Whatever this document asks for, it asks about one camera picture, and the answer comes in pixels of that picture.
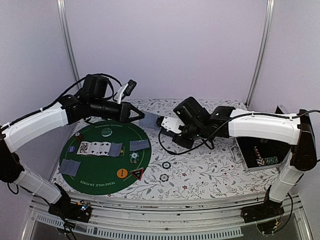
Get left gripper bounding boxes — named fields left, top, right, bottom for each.
left=89, top=97, right=145, bottom=123

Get community blue card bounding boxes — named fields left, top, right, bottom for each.
left=138, top=111, right=160, bottom=130
left=108, top=142, right=123, bottom=157

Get dealt blue card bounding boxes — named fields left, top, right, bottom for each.
left=131, top=139, right=150, bottom=152
left=65, top=160, right=81, bottom=177
left=59, top=159, right=72, bottom=175
left=129, top=140, right=148, bottom=152

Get clear dealer button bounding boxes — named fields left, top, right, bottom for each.
left=101, top=128, right=113, bottom=137

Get green white chip stack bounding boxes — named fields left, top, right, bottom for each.
left=129, top=152, right=139, bottom=164

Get face-up club card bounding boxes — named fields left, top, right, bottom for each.
left=87, top=141, right=101, bottom=156
left=97, top=141, right=111, bottom=156

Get black white poker chip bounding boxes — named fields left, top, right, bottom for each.
left=162, top=162, right=171, bottom=169

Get black red triangular chip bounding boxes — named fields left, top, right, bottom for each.
left=130, top=167, right=144, bottom=181

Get orange big blind button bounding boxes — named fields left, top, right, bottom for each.
left=116, top=168, right=128, bottom=179

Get red black chip stack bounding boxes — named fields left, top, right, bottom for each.
left=74, top=132, right=84, bottom=143

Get queen of hearts card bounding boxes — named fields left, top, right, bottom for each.
left=76, top=141, right=91, bottom=155

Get purple small blind button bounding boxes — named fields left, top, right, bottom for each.
left=67, top=145, right=76, bottom=153

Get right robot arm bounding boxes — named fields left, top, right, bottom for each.
left=171, top=97, right=318, bottom=223

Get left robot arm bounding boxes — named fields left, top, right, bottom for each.
left=0, top=73, right=145, bottom=223

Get green poker mat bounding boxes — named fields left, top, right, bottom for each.
left=58, top=120, right=152, bottom=195

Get floral tablecloth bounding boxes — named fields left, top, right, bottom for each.
left=51, top=98, right=282, bottom=201

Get poker chips in case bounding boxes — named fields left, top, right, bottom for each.
left=253, top=138, right=279, bottom=167

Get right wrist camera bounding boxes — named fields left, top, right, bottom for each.
left=156, top=116, right=185, bottom=134

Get front aluminium rail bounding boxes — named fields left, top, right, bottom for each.
left=21, top=193, right=313, bottom=240

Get left aluminium frame post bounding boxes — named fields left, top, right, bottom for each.
left=56, top=0, right=80, bottom=82

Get aluminium frame post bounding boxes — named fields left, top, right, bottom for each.
left=56, top=0, right=80, bottom=82
left=245, top=0, right=275, bottom=109

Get right aluminium frame post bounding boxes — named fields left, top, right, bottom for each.
left=245, top=0, right=275, bottom=109

